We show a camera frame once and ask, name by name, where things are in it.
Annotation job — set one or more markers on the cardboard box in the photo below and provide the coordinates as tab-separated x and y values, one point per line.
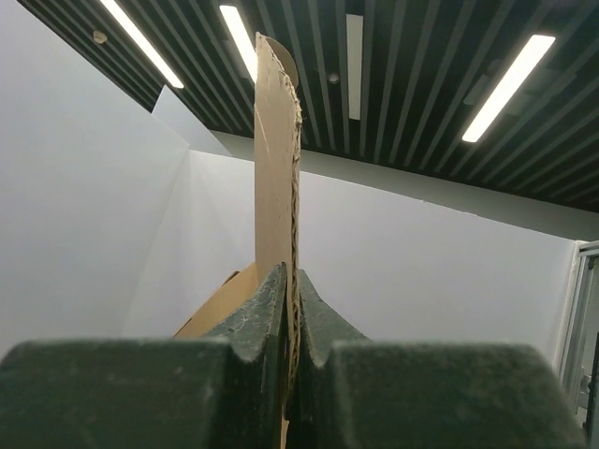
276	201

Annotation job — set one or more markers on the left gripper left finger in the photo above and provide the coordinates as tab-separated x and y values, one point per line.
140	393

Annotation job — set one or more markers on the aluminium frame rail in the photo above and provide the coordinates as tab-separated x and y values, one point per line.
581	291

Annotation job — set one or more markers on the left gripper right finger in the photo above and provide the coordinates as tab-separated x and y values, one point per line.
352	392

